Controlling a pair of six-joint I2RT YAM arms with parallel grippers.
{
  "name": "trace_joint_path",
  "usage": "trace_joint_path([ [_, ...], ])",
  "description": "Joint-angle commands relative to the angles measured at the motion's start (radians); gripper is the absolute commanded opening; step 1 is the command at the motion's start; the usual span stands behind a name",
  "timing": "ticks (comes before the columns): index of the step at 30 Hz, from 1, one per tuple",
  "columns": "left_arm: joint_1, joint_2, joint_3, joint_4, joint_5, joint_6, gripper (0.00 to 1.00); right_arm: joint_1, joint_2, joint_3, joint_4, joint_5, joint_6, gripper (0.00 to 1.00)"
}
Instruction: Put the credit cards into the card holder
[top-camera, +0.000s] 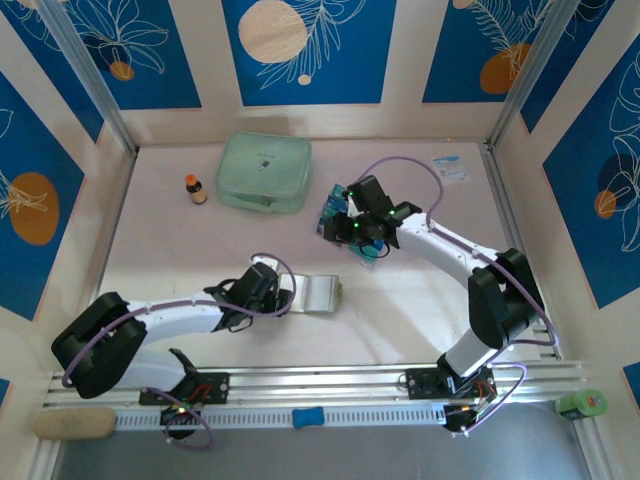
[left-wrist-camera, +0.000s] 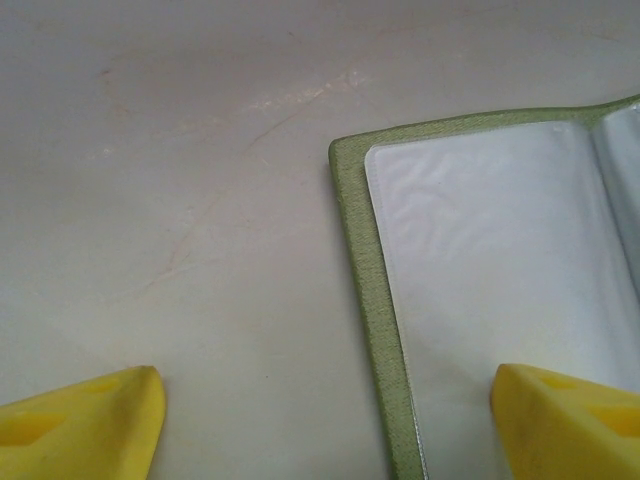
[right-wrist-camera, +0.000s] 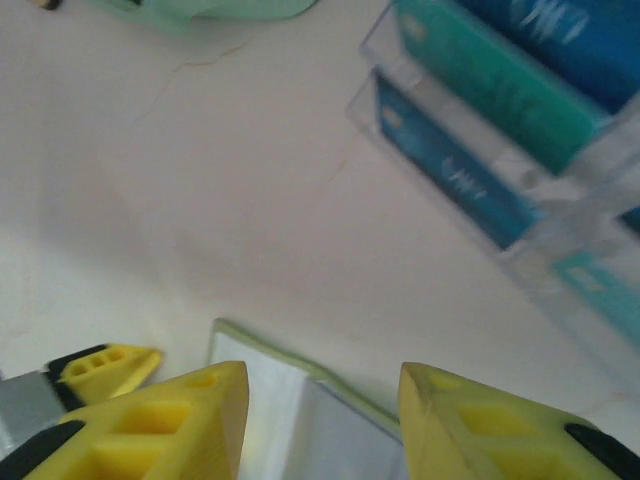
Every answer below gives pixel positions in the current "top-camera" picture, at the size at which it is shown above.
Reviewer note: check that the small blue bone-shaped pad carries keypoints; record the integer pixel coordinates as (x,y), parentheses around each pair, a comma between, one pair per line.
(307,418)

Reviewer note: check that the aluminium table edge rail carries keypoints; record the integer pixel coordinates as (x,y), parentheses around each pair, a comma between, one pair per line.
(114,225)
(510,210)

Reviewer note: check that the aluminium frame post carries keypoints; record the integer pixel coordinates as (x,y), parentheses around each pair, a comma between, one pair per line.
(95,85)
(530,75)

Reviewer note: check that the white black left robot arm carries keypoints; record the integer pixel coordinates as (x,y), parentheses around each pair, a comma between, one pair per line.
(175,317)

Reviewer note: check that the beige oblong sponge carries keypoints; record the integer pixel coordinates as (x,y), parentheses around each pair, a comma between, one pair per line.
(75,423)

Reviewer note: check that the white blue sachet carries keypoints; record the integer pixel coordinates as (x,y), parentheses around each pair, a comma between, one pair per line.
(450,170)

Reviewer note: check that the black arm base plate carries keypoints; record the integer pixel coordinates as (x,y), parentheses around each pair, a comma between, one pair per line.
(422,384)
(215,387)

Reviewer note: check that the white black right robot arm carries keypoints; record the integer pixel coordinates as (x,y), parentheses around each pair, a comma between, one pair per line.
(440,245)

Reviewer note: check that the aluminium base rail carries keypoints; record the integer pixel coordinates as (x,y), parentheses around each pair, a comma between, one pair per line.
(320,382)

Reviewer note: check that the mint green zip pouch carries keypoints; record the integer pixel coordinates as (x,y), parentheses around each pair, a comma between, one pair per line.
(265,170)

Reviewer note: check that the brown bottle orange cap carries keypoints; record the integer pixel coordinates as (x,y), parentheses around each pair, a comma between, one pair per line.
(196,190)

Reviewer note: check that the black base electronics module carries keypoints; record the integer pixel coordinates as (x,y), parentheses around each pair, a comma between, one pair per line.
(177,417)
(457,417)

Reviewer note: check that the group of teal packets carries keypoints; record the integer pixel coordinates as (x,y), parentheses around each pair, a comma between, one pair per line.
(318,234)

